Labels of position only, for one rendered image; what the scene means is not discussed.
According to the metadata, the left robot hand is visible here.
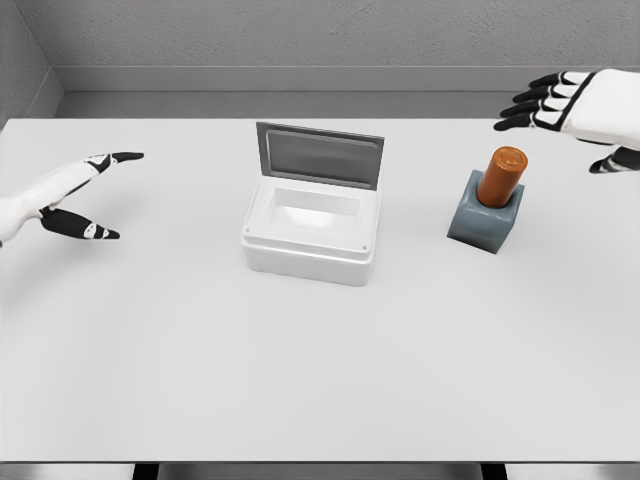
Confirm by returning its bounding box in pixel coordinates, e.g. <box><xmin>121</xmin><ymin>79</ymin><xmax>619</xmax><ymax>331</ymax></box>
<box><xmin>0</xmin><ymin>151</ymin><xmax>145</xmax><ymax>246</ymax></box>

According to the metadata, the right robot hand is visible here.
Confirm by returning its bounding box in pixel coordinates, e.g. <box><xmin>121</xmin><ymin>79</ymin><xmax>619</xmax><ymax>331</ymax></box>
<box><xmin>493</xmin><ymin>68</ymin><xmax>640</xmax><ymax>176</ymax></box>

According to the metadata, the orange-brown cylinder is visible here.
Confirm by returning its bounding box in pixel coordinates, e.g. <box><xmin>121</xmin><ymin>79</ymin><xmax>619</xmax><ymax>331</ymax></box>
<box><xmin>476</xmin><ymin>145</ymin><xmax>529</xmax><ymax>209</ymax></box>

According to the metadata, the grey-blue square holder block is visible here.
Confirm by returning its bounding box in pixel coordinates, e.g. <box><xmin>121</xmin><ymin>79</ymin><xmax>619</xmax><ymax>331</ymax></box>
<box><xmin>447</xmin><ymin>168</ymin><xmax>526</xmax><ymax>255</ymax></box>

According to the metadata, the white box with grey lid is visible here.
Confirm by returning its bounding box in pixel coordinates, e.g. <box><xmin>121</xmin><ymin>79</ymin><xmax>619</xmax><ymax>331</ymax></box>
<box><xmin>240</xmin><ymin>121</ymin><xmax>385</xmax><ymax>289</ymax></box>

